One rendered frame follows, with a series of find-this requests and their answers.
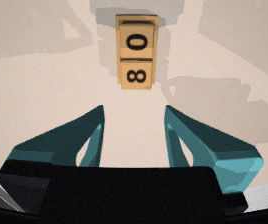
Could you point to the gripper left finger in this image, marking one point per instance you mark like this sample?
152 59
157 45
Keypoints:
61 145

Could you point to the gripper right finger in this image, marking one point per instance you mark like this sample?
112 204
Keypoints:
235 162

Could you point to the tan wooden cube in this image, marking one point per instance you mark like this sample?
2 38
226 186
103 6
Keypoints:
136 73
136 39

